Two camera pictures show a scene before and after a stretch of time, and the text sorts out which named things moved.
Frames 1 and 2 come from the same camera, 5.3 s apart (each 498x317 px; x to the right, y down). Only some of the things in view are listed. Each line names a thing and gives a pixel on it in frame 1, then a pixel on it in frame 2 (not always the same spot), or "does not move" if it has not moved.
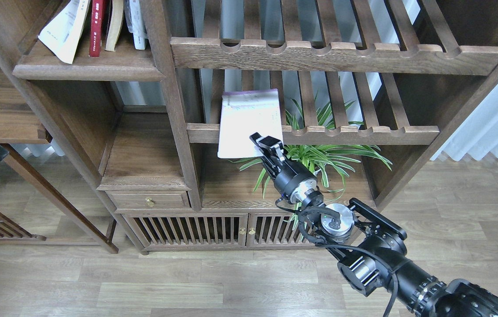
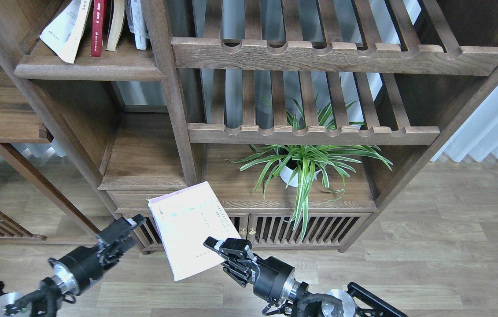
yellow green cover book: (62, 34) does not move
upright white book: (135, 23) does not move
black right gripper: (292, 180) → (268, 276)
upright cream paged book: (115, 24) does not move
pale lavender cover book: (244, 112) → (185, 219)
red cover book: (96, 28) does not move
